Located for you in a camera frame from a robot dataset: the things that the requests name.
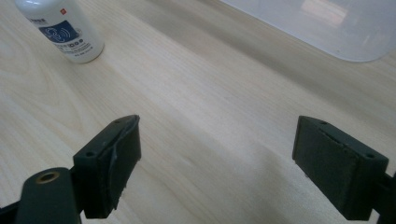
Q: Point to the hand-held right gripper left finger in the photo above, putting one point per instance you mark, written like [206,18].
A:
[106,168]

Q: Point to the white bottle with blue label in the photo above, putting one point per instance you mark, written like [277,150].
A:
[65,29]

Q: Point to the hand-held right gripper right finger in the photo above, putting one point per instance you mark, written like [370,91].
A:
[336,168]

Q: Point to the translucent plastic container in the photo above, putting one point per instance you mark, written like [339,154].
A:
[320,26]

